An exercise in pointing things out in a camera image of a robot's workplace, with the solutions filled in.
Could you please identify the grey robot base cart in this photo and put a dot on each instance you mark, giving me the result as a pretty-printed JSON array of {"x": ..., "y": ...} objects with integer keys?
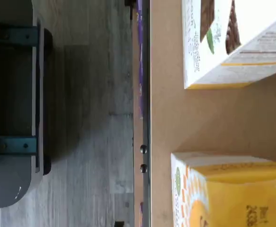
[{"x": 10, "y": 184}]

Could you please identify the brown wooden shelf board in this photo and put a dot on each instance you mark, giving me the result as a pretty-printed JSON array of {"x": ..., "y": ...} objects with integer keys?
[{"x": 166, "y": 113}]

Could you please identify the purple snack box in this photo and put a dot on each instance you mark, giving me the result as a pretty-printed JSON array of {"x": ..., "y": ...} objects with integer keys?
[
  {"x": 140, "y": 59},
  {"x": 141, "y": 212}
]

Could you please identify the white chocolate thins box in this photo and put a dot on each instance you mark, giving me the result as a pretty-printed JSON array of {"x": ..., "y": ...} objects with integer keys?
[{"x": 199, "y": 47}]

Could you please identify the white yellow Simple Mills box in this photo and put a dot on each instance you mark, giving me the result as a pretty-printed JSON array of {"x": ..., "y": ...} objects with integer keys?
[{"x": 234, "y": 194}]

